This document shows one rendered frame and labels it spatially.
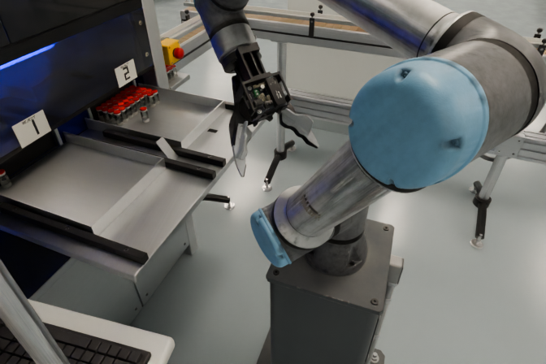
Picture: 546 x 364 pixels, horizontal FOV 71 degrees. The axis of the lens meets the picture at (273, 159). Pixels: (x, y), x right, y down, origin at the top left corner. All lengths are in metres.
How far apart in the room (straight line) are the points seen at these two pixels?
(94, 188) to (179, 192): 0.21
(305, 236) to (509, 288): 1.55
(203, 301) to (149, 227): 0.96
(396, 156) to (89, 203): 0.78
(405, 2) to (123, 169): 0.80
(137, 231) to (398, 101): 0.67
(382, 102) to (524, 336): 1.70
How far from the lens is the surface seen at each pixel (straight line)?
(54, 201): 1.05
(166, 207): 0.93
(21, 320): 0.46
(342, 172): 0.48
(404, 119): 0.36
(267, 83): 0.63
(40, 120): 1.08
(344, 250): 0.85
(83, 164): 1.14
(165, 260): 1.75
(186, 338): 1.74
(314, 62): 2.63
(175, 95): 1.36
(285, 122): 0.68
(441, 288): 1.98
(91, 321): 0.88
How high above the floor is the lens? 1.51
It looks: 37 degrees down
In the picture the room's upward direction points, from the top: straight up
